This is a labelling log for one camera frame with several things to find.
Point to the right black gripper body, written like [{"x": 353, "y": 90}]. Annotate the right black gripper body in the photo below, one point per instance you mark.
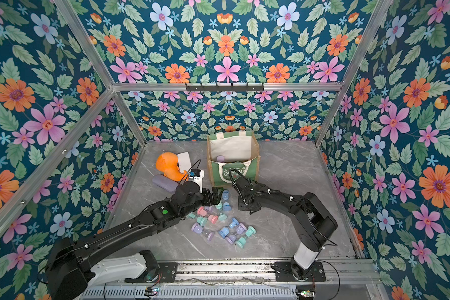
[{"x": 245, "y": 196}]

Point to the blue hourglass bottom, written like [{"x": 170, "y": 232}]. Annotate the blue hourglass bottom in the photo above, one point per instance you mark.
[{"x": 224, "y": 232}]

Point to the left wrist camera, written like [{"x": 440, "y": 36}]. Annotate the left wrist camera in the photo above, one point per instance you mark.
[{"x": 197, "y": 176}]

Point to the orange whale toy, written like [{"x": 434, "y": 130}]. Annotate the orange whale toy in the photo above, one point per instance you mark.
[{"x": 168, "y": 164}]

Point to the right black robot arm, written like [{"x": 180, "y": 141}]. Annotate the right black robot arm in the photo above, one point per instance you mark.
[{"x": 312, "y": 221}]

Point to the white rectangular box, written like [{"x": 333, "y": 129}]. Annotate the white rectangular box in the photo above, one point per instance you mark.
[{"x": 184, "y": 162}]

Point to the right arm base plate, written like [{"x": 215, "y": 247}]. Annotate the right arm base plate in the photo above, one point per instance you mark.
[{"x": 292, "y": 272}]

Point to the green canvas Christmas bag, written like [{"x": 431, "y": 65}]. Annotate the green canvas Christmas bag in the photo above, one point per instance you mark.
[{"x": 241, "y": 151}]

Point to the blue hourglass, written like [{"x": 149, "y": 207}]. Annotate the blue hourglass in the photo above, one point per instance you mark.
[
  {"x": 225, "y": 195},
  {"x": 224, "y": 232}
]

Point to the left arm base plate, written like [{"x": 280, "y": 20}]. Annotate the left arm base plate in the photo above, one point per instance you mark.
[{"x": 165, "y": 272}]

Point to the green hourglass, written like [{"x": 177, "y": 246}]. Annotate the green hourglass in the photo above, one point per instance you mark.
[{"x": 242, "y": 240}]

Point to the purple oval case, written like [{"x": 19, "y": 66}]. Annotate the purple oval case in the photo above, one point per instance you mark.
[{"x": 165, "y": 183}]

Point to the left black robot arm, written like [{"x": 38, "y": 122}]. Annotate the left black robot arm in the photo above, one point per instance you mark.
[{"x": 69, "y": 267}]

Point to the black hook rail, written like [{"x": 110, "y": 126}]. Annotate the black hook rail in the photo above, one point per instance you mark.
[{"x": 218, "y": 88}]

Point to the purple hourglass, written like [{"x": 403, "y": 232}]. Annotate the purple hourglass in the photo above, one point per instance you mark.
[
  {"x": 220, "y": 158},
  {"x": 197, "y": 228}
]

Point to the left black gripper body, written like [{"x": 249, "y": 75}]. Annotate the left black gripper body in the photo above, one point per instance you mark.
[{"x": 206, "y": 202}]

